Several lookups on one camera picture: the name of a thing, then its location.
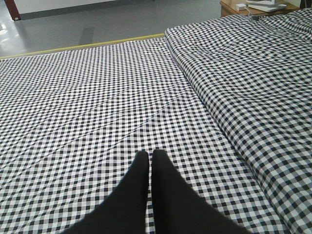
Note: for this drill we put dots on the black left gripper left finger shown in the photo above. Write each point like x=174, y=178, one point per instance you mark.
x=123, y=211

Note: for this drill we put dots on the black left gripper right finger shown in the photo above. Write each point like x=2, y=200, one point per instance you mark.
x=177, y=207

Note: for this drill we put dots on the white charger adapter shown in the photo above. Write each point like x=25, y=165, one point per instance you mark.
x=240, y=7

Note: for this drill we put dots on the checkered bed sheet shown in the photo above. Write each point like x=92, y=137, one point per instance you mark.
x=72, y=122

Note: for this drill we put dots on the wooden nightstand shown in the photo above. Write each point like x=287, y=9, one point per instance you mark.
x=228, y=8

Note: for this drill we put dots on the checkered folded duvet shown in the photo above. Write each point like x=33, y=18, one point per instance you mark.
x=254, y=75

